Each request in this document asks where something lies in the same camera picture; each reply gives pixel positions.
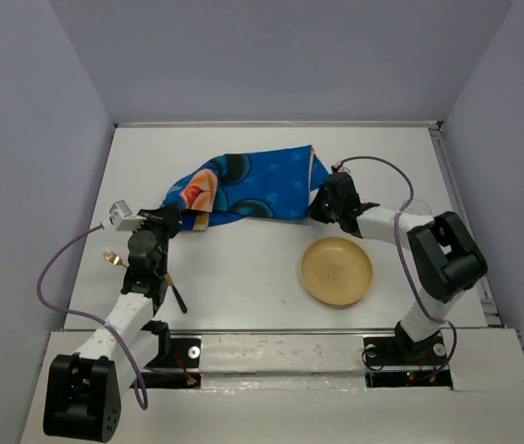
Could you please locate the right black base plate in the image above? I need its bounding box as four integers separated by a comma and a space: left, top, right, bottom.
361, 334, 453, 389

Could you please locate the clear plastic cup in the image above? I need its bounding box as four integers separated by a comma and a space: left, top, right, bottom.
404, 199, 432, 216

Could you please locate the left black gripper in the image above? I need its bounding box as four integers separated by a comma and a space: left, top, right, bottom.
131, 201, 181, 277

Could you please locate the yellow round plate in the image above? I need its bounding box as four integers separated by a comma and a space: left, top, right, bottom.
299, 237, 373, 307

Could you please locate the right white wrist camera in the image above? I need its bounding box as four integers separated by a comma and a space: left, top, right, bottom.
331, 163, 350, 174

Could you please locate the gold knife green handle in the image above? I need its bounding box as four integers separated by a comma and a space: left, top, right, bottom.
166, 274, 188, 314

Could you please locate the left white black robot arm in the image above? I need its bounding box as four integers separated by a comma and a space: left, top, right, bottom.
43, 201, 181, 443

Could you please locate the gold fork green handle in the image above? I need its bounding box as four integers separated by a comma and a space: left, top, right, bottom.
103, 249, 128, 268

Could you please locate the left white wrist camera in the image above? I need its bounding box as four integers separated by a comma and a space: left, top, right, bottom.
103, 200, 145, 232

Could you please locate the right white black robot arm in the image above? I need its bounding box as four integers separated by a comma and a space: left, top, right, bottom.
307, 172, 488, 371

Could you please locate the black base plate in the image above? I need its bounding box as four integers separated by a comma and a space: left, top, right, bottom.
142, 336, 202, 389
361, 334, 453, 389

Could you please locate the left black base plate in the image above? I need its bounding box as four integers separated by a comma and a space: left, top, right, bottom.
142, 336, 202, 389

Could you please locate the blue Mickey placemat cloth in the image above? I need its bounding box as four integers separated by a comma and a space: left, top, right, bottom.
162, 145, 329, 231

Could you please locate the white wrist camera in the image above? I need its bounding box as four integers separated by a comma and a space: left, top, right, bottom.
331, 163, 350, 174
103, 200, 145, 232

